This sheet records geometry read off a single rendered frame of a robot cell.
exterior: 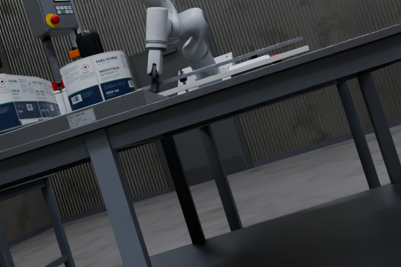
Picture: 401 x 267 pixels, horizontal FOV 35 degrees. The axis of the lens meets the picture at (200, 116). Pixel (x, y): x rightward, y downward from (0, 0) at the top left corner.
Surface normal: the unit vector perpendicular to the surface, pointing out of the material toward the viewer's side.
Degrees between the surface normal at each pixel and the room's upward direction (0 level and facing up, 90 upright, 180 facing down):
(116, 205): 90
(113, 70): 90
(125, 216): 90
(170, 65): 90
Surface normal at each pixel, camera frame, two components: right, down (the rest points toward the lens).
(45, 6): 0.74, -0.25
